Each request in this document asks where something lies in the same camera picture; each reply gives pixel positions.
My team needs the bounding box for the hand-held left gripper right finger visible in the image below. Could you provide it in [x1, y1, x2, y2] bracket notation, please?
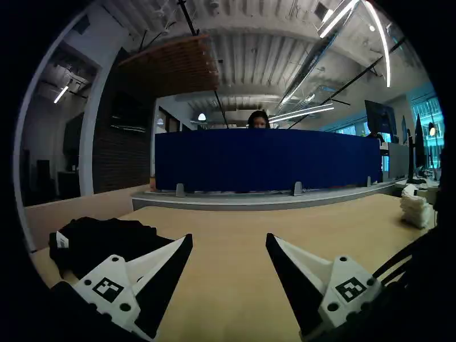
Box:
[266, 233, 384, 342]

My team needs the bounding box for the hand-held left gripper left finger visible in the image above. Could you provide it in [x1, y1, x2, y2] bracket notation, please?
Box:
[72, 233, 194, 340]

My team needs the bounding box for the heap of black towels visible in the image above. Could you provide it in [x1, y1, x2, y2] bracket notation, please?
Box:
[48, 216, 176, 279]

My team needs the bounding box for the stack of white towels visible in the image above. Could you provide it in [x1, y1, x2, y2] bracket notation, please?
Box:
[400, 184, 435, 229]

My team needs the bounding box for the grey desk screen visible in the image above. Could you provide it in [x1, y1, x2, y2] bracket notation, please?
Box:
[387, 142, 410, 180]

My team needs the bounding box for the blue desk screen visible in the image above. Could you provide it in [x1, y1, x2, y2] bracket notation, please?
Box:
[132, 128, 407, 211]

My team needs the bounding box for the black monitor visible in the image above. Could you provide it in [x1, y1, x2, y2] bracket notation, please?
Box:
[364, 99, 400, 144]

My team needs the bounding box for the black cable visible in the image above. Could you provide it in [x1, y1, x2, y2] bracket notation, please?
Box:
[372, 253, 414, 282]

